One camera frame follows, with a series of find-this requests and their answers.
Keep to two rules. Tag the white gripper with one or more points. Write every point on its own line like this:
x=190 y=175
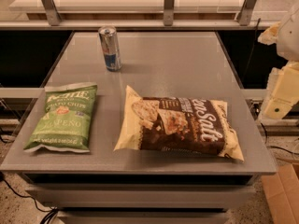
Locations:
x=290 y=36

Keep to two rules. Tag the silver blue redbull can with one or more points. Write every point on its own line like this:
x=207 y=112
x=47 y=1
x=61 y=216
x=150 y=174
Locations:
x=110 y=48

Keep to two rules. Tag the green jalapeno chips bag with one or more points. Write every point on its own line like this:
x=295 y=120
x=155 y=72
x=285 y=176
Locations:
x=65 y=126

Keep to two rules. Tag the cardboard box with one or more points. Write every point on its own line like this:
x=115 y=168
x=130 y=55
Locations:
x=282 y=194

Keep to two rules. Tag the metal window frame rail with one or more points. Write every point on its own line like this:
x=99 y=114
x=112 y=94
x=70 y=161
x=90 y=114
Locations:
x=137 y=14

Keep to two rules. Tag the brown yellow sea salt chips bag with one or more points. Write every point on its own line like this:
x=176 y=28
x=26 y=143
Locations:
x=179 y=124

